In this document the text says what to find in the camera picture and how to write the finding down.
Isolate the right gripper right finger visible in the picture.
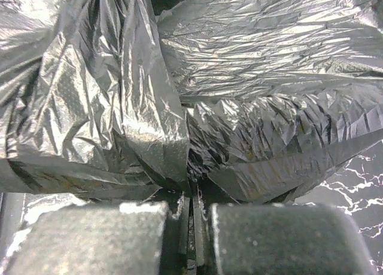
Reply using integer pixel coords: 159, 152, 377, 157
193, 194, 376, 274

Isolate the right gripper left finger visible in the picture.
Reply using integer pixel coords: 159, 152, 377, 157
1, 194, 189, 274

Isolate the black trash bag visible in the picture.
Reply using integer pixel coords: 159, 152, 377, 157
1, 0, 382, 203

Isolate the black marble pattern mat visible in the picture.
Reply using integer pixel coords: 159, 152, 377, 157
1, 144, 382, 274

